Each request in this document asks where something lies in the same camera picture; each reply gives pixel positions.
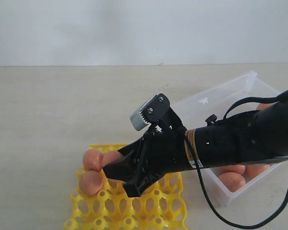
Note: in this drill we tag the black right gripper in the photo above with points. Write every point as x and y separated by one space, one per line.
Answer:
149 158

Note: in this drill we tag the brown egg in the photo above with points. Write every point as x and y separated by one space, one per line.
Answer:
254 170
115 181
111 156
91 183
240 169
262 106
92 160
232 180

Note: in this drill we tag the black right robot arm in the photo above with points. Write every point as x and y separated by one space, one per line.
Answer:
247 138

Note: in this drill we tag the yellow plastic egg tray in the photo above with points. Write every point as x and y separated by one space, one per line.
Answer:
159 208

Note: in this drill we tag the brown egg front bottom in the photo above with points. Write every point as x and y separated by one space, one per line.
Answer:
232 180

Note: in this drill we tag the clear plastic bin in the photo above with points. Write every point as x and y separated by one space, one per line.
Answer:
217 100

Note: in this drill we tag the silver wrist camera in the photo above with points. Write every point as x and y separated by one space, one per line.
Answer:
155 112

